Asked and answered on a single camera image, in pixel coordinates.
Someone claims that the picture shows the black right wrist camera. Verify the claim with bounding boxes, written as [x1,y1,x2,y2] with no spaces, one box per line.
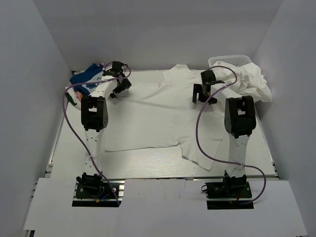
[200,70,224,85]

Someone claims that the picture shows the white crumpled t-shirt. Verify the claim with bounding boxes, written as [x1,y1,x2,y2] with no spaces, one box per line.
[213,61,273,102]

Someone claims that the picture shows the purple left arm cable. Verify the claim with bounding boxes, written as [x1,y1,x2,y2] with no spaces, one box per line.
[63,63,131,205]

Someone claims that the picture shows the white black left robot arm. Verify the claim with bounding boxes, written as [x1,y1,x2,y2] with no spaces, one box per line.
[80,76,131,175]

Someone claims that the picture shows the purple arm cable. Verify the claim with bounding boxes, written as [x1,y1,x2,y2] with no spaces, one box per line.
[196,64,268,204]
[63,63,131,205]

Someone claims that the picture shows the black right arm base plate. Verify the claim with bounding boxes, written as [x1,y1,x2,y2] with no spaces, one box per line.
[201,173,254,210]

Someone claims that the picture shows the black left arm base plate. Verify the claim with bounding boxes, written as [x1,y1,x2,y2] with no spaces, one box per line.
[72,173,122,207]

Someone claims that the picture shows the white t-shirt with black print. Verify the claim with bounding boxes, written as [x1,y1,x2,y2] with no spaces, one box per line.
[102,64,226,170]

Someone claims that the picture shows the white folded t-shirt stack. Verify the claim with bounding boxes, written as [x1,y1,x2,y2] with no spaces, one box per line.
[64,63,109,107]

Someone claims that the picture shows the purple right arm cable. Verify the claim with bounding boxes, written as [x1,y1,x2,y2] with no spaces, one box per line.
[196,64,268,204]

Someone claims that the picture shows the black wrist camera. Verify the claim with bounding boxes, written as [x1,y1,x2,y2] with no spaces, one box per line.
[103,61,125,78]
[200,70,224,85]

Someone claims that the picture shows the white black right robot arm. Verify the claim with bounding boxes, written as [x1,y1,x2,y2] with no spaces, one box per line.
[195,83,256,179]

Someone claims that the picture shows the white plastic laundry basket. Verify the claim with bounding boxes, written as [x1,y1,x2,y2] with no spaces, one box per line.
[207,55,255,108]

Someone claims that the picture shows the blue mickey print folded t-shirt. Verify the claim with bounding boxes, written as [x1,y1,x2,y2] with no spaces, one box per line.
[70,64,104,96]

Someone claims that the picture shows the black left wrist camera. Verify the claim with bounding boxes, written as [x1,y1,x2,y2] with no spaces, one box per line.
[103,61,125,78]

